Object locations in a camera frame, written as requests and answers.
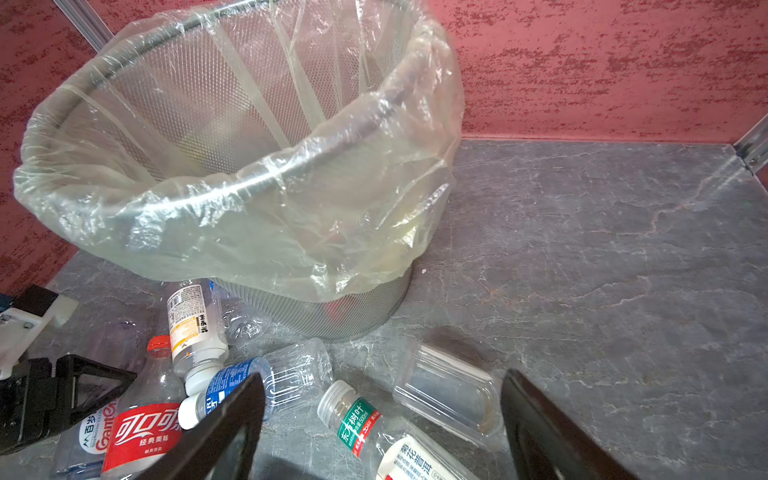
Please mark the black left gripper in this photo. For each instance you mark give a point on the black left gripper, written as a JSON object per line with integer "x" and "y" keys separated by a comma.
{"x": 36, "y": 405}

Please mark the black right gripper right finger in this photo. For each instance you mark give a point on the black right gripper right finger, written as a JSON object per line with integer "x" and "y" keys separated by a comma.
{"x": 544, "y": 442}

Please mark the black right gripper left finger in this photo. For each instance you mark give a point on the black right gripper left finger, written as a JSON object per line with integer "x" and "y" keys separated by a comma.
{"x": 223, "y": 444}

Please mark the Gamer label clear bottle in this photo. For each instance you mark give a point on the Gamer label clear bottle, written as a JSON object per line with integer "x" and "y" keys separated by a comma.
{"x": 81, "y": 450}

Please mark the red Coca-Cola bottle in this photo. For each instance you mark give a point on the red Coca-Cola bottle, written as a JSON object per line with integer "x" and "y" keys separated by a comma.
{"x": 146, "y": 426}

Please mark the chrysanthemum tea bottle green neck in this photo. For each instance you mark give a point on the chrysanthemum tea bottle green neck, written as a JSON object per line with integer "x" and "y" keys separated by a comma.
{"x": 391, "y": 447}

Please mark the grey mesh waste bin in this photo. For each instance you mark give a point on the grey mesh waste bin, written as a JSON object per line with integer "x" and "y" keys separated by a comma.
{"x": 324, "y": 312}

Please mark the clear plastic bin liner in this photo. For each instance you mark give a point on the clear plastic bin liner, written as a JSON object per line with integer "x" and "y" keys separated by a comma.
{"x": 270, "y": 198}

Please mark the Pocari Sweat blue bottle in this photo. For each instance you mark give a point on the Pocari Sweat blue bottle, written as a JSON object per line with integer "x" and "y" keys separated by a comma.
{"x": 294, "y": 377}

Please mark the clear square green-cap bottle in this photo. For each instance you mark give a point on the clear square green-cap bottle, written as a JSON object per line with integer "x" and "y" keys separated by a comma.
{"x": 453, "y": 394}

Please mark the orange white label bottle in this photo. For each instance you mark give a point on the orange white label bottle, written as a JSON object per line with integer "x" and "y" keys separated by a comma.
{"x": 197, "y": 333}

